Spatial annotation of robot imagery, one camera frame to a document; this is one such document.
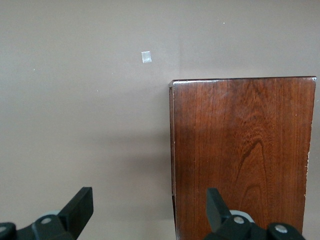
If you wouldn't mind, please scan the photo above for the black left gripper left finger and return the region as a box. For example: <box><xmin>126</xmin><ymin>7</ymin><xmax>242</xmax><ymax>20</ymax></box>
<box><xmin>0</xmin><ymin>186</ymin><xmax>94</xmax><ymax>240</ymax></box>

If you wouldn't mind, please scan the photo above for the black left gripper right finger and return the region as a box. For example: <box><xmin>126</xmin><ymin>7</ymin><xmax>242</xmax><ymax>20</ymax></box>
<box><xmin>202</xmin><ymin>187</ymin><xmax>306</xmax><ymax>240</ymax></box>

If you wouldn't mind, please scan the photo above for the dark brown wooden cabinet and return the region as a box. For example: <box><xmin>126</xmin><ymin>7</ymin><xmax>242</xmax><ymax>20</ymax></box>
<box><xmin>167</xmin><ymin>76</ymin><xmax>318</xmax><ymax>240</ymax></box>

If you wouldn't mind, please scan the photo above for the brown paper table cover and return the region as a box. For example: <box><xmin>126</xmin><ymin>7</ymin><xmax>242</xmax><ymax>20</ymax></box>
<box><xmin>0</xmin><ymin>0</ymin><xmax>320</xmax><ymax>240</ymax></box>

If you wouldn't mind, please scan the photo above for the small clear tape piece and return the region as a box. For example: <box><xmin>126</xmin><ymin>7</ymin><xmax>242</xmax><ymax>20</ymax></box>
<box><xmin>141</xmin><ymin>50</ymin><xmax>152</xmax><ymax>64</ymax></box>

